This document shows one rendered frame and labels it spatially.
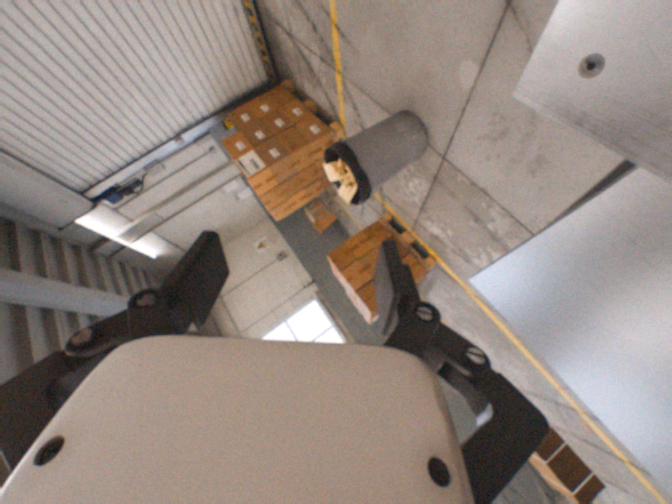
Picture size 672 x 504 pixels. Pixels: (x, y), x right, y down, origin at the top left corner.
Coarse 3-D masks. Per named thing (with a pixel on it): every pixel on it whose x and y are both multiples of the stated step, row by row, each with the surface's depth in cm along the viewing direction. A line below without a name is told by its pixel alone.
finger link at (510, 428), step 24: (456, 384) 9; (480, 384) 8; (504, 384) 8; (480, 408) 8; (504, 408) 7; (528, 408) 7; (480, 432) 7; (504, 432) 7; (528, 432) 7; (480, 456) 6; (504, 456) 6; (528, 456) 6; (480, 480) 6; (504, 480) 6
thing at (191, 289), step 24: (216, 240) 12; (192, 264) 10; (216, 264) 12; (168, 288) 10; (192, 288) 10; (216, 288) 13; (120, 312) 9; (192, 312) 11; (72, 336) 8; (96, 336) 8; (120, 336) 8
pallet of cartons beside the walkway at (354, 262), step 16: (384, 224) 282; (352, 240) 281; (368, 240) 279; (400, 240) 271; (336, 256) 277; (352, 256) 274; (368, 256) 273; (400, 256) 268; (416, 256) 265; (432, 256) 259; (336, 272) 304; (352, 272) 267; (368, 272) 265; (416, 272) 259; (352, 288) 261; (368, 288) 258; (368, 304) 252; (368, 320) 320
